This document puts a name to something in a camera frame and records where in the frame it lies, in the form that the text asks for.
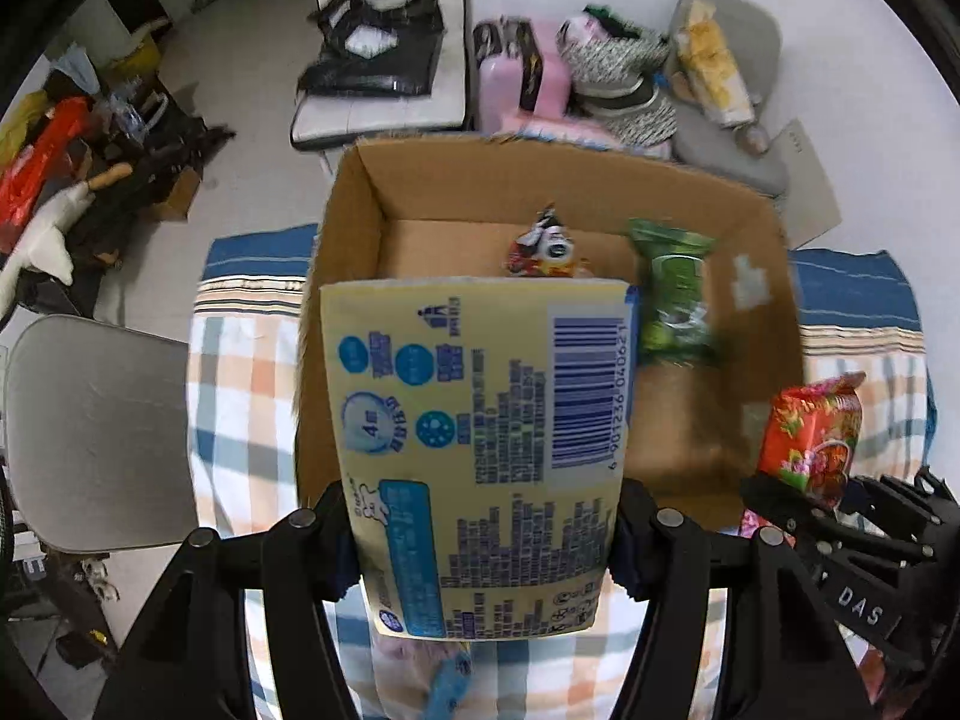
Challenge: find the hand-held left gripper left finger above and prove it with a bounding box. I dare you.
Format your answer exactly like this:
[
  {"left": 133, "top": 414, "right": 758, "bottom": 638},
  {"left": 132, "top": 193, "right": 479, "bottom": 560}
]
[{"left": 94, "top": 481, "right": 362, "bottom": 720}]

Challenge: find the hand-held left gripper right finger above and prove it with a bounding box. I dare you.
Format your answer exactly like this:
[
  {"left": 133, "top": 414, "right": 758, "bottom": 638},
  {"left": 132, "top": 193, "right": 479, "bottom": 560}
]
[{"left": 606, "top": 478, "right": 863, "bottom": 720}]

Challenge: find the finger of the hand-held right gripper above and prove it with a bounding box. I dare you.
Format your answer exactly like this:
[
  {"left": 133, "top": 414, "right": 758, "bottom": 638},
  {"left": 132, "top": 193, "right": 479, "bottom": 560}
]
[
  {"left": 851, "top": 469, "right": 960, "bottom": 541},
  {"left": 739, "top": 472, "right": 852, "bottom": 567}
]

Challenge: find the large cardboard box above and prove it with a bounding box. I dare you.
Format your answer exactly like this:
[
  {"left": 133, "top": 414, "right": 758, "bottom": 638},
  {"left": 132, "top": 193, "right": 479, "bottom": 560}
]
[{"left": 294, "top": 136, "right": 807, "bottom": 537}]

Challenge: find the yellow tissue pack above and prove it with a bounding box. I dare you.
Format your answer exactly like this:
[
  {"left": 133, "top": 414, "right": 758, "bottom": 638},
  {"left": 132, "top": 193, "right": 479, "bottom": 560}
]
[{"left": 319, "top": 276, "right": 640, "bottom": 643}]

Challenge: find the pink and blue packet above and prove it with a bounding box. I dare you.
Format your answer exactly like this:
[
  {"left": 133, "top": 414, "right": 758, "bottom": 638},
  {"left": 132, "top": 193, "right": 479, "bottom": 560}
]
[{"left": 371, "top": 634, "right": 475, "bottom": 720}]

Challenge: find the plaid blanket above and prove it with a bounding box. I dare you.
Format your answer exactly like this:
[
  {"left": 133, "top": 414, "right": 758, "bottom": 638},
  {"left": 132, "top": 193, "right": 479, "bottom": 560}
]
[{"left": 186, "top": 223, "right": 938, "bottom": 720}]

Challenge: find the green snack packet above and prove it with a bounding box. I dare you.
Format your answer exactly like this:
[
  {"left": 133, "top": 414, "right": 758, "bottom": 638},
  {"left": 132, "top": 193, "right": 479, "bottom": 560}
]
[{"left": 627, "top": 219, "right": 722, "bottom": 367}]

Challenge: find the grey padded chair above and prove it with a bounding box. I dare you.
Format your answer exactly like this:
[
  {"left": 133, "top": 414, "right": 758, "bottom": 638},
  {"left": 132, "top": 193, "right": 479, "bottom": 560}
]
[{"left": 3, "top": 313, "right": 202, "bottom": 557}]

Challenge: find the flat cardboard sheet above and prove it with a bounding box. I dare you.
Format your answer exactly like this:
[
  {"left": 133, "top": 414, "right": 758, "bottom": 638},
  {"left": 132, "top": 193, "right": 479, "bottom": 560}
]
[{"left": 772, "top": 118, "right": 844, "bottom": 250}]

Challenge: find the red and white snack packet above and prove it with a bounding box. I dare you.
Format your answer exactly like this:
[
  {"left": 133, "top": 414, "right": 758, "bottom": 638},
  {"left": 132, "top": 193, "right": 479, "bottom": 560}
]
[{"left": 504, "top": 204, "right": 593, "bottom": 280}]

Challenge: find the grey shell chair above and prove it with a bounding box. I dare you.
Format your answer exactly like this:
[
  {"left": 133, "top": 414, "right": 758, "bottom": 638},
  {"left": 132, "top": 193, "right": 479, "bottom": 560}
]
[{"left": 663, "top": 0, "right": 790, "bottom": 197}]

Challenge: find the small open cardboard box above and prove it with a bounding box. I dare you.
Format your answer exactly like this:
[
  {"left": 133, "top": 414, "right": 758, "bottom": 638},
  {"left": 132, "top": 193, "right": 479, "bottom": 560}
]
[{"left": 144, "top": 163, "right": 205, "bottom": 224}]

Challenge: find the pink and blue cloth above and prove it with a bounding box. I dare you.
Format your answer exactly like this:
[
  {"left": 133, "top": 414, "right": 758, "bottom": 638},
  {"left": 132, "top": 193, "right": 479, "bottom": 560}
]
[{"left": 491, "top": 111, "right": 627, "bottom": 155}]

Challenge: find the yellow snack bag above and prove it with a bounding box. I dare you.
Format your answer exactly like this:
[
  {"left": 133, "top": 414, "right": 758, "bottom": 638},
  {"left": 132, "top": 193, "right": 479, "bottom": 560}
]
[{"left": 673, "top": 0, "right": 755, "bottom": 127}]

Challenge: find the white plush goose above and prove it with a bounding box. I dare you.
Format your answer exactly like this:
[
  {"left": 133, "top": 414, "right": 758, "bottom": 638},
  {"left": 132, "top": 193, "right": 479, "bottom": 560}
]
[{"left": 0, "top": 163, "right": 137, "bottom": 320}]

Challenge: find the patterned knit clothing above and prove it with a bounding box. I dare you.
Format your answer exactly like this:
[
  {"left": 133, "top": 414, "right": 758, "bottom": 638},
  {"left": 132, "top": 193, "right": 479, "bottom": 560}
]
[{"left": 556, "top": 6, "right": 680, "bottom": 149}]

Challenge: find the pink suitcase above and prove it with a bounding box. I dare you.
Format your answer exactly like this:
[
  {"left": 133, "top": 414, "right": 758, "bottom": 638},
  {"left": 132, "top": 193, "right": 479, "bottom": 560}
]
[{"left": 472, "top": 15, "right": 577, "bottom": 137}]

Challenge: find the white cushioned chair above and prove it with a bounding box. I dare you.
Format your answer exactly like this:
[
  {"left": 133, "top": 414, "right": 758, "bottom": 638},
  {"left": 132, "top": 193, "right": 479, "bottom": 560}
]
[{"left": 289, "top": 0, "right": 475, "bottom": 152}]

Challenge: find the red plastic bag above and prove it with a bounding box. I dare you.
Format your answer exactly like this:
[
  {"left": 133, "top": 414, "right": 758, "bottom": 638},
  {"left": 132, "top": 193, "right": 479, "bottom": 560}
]
[{"left": 0, "top": 96, "right": 92, "bottom": 254}]

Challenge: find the black plastic bag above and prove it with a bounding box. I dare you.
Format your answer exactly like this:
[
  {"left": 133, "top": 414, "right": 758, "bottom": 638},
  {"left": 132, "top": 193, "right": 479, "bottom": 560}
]
[{"left": 297, "top": 0, "right": 446, "bottom": 100}]

